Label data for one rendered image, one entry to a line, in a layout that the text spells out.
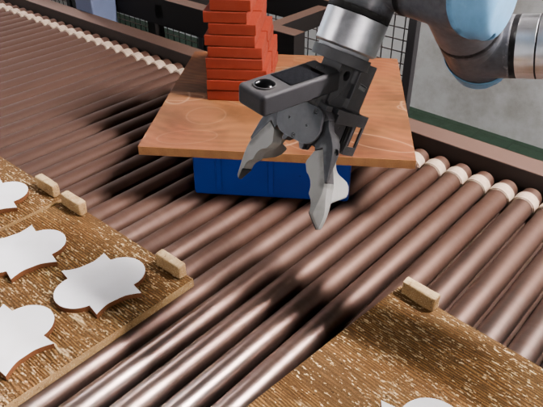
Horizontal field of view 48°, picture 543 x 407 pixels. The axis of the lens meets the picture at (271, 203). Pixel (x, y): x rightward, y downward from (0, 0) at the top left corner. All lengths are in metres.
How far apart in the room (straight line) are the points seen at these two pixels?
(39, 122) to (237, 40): 0.59
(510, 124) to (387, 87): 2.26
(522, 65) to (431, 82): 2.96
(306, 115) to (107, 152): 0.77
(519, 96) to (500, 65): 2.75
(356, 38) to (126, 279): 0.52
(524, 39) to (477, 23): 0.12
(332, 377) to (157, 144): 0.54
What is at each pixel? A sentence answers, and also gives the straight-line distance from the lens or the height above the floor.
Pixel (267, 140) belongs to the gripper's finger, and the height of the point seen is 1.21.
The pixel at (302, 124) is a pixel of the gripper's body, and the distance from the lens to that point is 0.72.
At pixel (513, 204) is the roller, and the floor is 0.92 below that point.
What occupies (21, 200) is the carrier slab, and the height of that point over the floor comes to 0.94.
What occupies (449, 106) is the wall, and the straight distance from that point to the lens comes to 3.72.
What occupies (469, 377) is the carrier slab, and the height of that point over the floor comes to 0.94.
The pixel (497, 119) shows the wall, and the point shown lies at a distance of 3.62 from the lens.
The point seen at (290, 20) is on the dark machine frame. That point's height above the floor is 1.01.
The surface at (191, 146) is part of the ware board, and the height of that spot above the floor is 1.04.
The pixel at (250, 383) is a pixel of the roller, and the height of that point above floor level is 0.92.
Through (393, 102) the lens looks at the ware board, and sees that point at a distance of 1.31.
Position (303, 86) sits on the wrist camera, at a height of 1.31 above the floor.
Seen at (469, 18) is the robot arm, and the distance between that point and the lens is 0.66.
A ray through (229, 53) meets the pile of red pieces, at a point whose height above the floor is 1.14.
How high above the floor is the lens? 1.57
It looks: 34 degrees down
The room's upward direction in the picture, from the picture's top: straight up
